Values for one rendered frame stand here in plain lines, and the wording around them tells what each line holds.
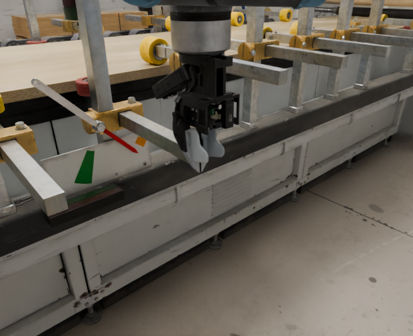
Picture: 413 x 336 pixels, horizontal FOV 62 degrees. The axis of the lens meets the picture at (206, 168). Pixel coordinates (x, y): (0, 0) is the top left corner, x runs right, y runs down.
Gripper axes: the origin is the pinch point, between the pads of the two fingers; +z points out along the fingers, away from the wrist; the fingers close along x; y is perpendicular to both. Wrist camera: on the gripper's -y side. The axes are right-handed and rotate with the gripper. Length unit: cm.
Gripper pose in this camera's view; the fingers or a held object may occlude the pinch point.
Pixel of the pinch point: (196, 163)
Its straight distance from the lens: 63.6
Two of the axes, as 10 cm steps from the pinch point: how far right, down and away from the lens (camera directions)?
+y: 6.5, 3.3, -6.8
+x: 7.6, -3.0, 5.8
